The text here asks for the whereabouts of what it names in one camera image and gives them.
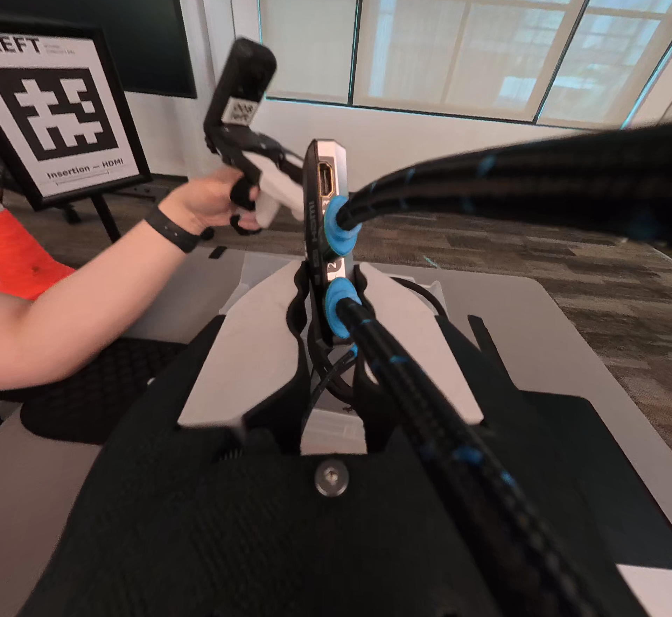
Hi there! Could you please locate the person's left hand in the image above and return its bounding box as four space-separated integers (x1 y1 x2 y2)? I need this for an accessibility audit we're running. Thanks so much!
157 166 263 238

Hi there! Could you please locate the framed black white marker sign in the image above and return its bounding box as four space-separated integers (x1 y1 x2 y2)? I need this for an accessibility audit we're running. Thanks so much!
0 16 153 242

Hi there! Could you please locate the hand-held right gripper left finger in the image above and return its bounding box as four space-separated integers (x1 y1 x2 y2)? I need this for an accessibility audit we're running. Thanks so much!
177 262 312 428

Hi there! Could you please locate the silver hdmi switch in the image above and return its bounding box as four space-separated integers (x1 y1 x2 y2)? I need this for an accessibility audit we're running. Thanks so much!
303 139 348 347

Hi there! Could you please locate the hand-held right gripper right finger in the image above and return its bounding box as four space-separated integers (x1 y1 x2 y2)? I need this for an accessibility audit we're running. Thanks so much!
353 262 485 426

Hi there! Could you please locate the large grid window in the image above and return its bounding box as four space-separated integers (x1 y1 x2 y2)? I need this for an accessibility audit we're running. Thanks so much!
254 0 672 130

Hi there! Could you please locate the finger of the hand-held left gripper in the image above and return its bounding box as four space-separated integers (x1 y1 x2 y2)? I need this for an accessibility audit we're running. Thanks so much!
247 151 306 228

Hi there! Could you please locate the black wristband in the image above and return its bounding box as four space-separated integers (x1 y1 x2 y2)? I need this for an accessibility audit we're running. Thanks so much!
144 205 201 254

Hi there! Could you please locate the orange cloth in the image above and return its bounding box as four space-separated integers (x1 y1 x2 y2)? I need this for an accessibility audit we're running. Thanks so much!
0 208 74 300

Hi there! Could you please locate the thick braided black cable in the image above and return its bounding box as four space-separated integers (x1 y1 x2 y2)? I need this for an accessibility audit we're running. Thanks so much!
323 124 672 256
323 277 672 617

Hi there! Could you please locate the dark wall screen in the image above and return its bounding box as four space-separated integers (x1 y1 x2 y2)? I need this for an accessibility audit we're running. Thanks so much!
0 0 197 98

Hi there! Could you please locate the thin dark cable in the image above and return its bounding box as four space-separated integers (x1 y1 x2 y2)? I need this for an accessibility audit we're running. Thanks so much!
302 276 447 429

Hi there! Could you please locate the person's left forearm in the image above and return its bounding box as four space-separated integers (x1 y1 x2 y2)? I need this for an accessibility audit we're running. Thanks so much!
0 231 184 389

